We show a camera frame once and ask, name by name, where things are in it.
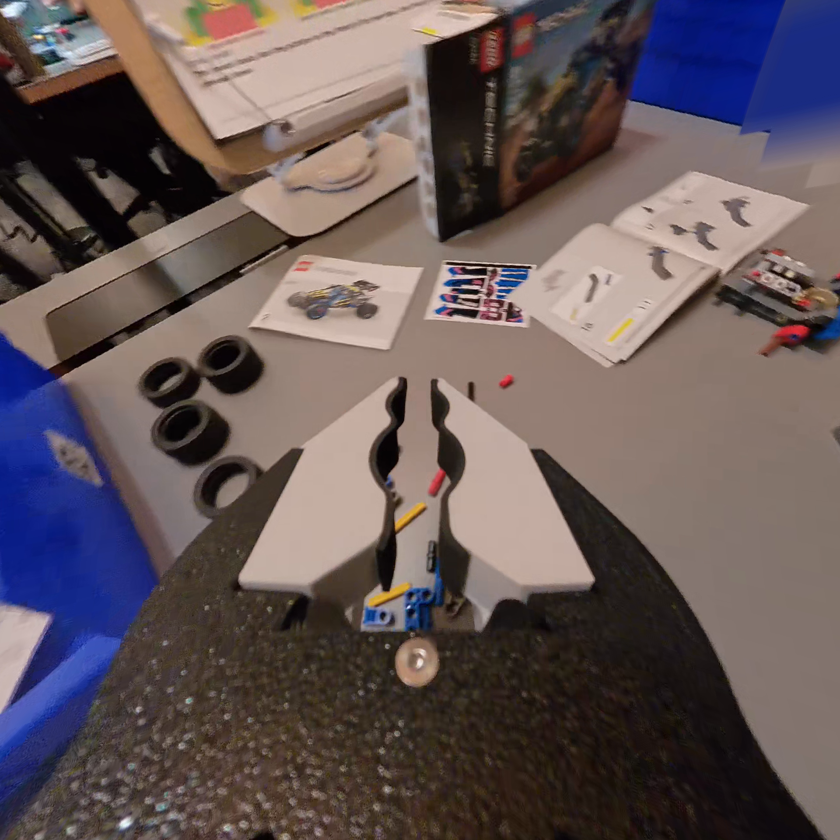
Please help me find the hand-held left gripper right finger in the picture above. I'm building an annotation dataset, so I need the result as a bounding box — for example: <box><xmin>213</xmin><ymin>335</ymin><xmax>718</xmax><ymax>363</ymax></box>
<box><xmin>430</xmin><ymin>377</ymin><xmax>597</xmax><ymax>632</ymax></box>

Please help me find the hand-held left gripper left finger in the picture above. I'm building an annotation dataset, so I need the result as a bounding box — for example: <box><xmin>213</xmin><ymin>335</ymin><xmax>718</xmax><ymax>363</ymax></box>
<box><xmin>236</xmin><ymin>376</ymin><xmax>409</xmax><ymax>627</ymax></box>

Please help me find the partly built lego assembly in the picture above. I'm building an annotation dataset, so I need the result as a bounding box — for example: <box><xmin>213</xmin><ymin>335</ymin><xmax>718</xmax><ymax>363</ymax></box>
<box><xmin>714</xmin><ymin>248</ymin><xmax>840</xmax><ymax>358</ymax></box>

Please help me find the blue lego connector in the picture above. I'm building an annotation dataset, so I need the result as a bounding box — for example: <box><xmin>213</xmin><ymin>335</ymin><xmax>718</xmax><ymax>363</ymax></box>
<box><xmin>403</xmin><ymin>586</ymin><xmax>435</xmax><ymax>632</ymax></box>

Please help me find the lego set box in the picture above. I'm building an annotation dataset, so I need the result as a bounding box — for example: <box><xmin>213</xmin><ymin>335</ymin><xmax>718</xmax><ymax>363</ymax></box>
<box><xmin>403</xmin><ymin>0</ymin><xmax>657</xmax><ymax>242</ymax></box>

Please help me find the black rubber tire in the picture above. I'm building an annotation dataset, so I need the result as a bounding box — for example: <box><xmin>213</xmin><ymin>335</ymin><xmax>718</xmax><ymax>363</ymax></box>
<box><xmin>193</xmin><ymin>456</ymin><xmax>265</xmax><ymax>519</ymax></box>
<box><xmin>138</xmin><ymin>357</ymin><xmax>201</xmax><ymax>408</ymax></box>
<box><xmin>197</xmin><ymin>335</ymin><xmax>265</xmax><ymax>395</ymax></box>
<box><xmin>151</xmin><ymin>400</ymin><xmax>231</xmax><ymax>467</ymax></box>

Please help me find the open instruction booklet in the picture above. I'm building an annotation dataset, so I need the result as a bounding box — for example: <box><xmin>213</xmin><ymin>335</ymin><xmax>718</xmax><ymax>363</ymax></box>
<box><xmin>525</xmin><ymin>171</ymin><xmax>811</xmax><ymax>368</ymax></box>

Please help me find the sticker sheet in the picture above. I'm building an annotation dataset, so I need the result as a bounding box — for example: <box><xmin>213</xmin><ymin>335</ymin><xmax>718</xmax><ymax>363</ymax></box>
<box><xmin>424</xmin><ymin>260</ymin><xmax>538</xmax><ymax>328</ymax></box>

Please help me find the closed instruction booklet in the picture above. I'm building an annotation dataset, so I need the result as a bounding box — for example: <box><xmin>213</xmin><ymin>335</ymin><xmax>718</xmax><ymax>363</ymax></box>
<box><xmin>248</xmin><ymin>254</ymin><xmax>425</xmax><ymax>350</ymax></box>

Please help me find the white stand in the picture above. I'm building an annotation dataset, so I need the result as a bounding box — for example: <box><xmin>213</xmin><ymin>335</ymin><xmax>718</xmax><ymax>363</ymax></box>
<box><xmin>262</xmin><ymin>108</ymin><xmax>411</xmax><ymax>194</ymax></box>

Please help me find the cardboard instruction board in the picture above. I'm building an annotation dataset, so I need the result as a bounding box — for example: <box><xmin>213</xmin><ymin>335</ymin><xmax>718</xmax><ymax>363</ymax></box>
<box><xmin>82</xmin><ymin>0</ymin><xmax>421</xmax><ymax>175</ymax></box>

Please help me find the background wooden desk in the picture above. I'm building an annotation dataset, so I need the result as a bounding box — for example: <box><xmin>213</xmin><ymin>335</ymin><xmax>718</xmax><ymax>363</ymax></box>
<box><xmin>0</xmin><ymin>0</ymin><xmax>126</xmax><ymax>106</ymax></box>

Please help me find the grey cable tray flap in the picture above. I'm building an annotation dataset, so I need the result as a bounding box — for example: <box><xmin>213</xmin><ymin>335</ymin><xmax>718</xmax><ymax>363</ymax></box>
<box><xmin>45</xmin><ymin>193</ymin><xmax>290</xmax><ymax>365</ymax></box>

